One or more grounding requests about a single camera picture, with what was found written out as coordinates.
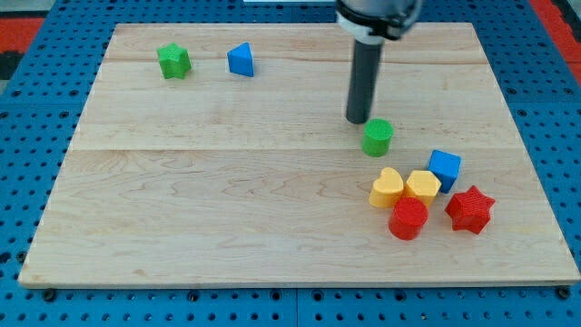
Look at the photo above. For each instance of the blue triangle block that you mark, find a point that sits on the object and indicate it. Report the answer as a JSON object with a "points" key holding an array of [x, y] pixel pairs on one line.
{"points": [[240, 60]]}

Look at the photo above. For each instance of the light wooden board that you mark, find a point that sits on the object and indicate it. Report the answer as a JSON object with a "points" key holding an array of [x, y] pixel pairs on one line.
{"points": [[220, 180]]}

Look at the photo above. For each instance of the green cylinder block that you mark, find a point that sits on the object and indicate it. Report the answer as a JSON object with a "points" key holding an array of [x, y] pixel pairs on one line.
{"points": [[376, 137]]}

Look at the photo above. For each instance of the yellow heart block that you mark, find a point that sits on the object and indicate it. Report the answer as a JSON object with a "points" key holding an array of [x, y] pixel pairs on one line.
{"points": [[386, 189]]}

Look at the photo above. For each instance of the red cylinder block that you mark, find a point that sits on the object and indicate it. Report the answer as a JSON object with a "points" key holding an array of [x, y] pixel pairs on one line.
{"points": [[408, 217]]}

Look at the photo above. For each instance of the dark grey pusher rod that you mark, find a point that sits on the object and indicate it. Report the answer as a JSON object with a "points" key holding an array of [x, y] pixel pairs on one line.
{"points": [[363, 78]]}

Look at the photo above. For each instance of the yellow hexagon block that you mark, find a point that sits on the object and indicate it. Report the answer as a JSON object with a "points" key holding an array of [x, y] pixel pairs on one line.
{"points": [[422, 185]]}

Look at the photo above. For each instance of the blue cube block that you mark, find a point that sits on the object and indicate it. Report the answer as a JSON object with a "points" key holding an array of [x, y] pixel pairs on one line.
{"points": [[446, 167]]}

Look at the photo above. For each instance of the green star block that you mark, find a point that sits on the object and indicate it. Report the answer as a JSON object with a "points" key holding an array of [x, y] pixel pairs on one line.
{"points": [[174, 61]]}

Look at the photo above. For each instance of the red star block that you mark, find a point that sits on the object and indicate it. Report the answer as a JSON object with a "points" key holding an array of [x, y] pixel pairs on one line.
{"points": [[470, 210]]}

